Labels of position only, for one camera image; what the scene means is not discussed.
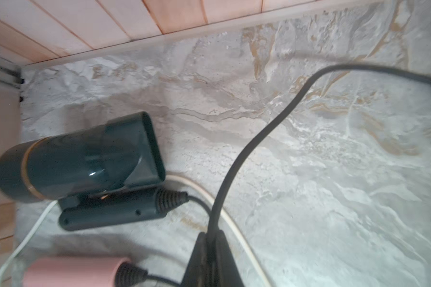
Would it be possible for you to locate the white power strip cable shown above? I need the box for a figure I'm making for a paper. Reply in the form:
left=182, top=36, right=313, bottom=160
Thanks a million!
left=0, top=174, right=272, bottom=287

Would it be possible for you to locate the black cord of green dryer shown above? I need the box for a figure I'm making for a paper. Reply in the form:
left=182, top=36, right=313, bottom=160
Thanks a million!
left=186, top=63, right=431, bottom=237

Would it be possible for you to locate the dark green folded hair dryer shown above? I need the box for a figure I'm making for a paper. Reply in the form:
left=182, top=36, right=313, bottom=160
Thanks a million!
left=0, top=112, right=189, bottom=231

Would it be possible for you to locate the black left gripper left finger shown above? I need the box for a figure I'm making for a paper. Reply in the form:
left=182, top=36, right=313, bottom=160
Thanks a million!
left=180, top=232, right=210, bottom=287

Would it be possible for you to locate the pink folded hair dryer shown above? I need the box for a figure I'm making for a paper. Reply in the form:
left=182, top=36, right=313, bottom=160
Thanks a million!
left=22, top=257, right=148, bottom=287

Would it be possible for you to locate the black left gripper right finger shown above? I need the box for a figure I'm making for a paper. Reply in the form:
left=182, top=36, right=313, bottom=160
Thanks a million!
left=213, top=230, right=244, bottom=287

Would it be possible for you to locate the black cord of pink dryer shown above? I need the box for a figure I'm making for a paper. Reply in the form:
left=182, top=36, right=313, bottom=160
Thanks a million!
left=145, top=274, right=182, bottom=287

